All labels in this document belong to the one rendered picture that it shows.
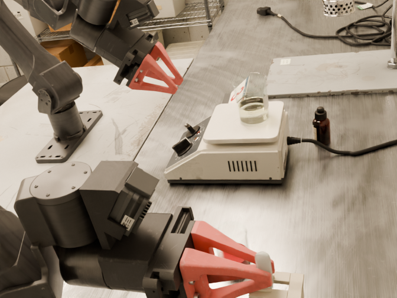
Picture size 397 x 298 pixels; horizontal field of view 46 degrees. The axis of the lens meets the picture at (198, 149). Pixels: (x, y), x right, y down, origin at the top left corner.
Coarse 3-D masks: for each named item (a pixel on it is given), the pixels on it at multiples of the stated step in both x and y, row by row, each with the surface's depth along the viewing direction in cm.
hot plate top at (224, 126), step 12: (216, 108) 82; (228, 108) 81; (276, 108) 78; (216, 120) 78; (228, 120) 78; (276, 120) 75; (204, 132) 76; (216, 132) 75; (228, 132) 74; (240, 132) 74; (252, 132) 73; (264, 132) 72; (276, 132) 72
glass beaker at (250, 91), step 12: (240, 84) 75; (252, 84) 70; (264, 84) 72; (240, 96) 72; (252, 96) 72; (264, 96) 72; (240, 108) 74; (252, 108) 73; (264, 108) 73; (240, 120) 75; (252, 120) 74; (264, 120) 74
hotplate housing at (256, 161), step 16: (288, 128) 82; (208, 144) 76; (224, 144) 75; (240, 144) 74; (256, 144) 73; (272, 144) 72; (288, 144) 80; (192, 160) 76; (208, 160) 75; (224, 160) 74; (240, 160) 74; (256, 160) 73; (272, 160) 72; (176, 176) 79; (192, 176) 78; (208, 176) 77; (224, 176) 76; (240, 176) 75; (256, 176) 75; (272, 176) 74
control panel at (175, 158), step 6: (204, 120) 85; (204, 126) 83; (186, 132) 87; (180, 138) 87; (192, 138) 82; (198, 138) 80; (198, 144) 77; (192, 150) 77; (174, 156) 81; (180, 156) 79; (186, 156) 77; (168, 162) 81; (174, 162) 79
